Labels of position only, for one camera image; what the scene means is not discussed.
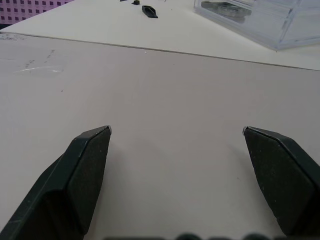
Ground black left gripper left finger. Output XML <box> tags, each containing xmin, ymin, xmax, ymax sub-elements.
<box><xmin>0</xmin><ymin>125</ymin><xmax>112</xmax><ymax>240</ymax></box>

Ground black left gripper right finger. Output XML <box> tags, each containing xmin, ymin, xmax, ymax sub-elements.
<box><xmin>242</xmin><ymin>126</ymin><xmax>320</xmax><ymax>236</ymax></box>

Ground clear acrylic box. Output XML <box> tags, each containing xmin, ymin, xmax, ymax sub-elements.
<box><xmin>193</xmin><ymin>0</ymin><xmax>320</xmax><ymax>50</ymax></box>

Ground purple checkered panel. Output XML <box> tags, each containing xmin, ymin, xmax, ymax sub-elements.
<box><xmin>0</xmin><ymin>0</ymin><xmax>72</xmax><ymax>25</ymax></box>

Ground long black plastic part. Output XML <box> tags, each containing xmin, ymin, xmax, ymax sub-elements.
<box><xmin>141</xmin><ymin>5</ymin><xmax>159</xmax><ymax>19</ymax></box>

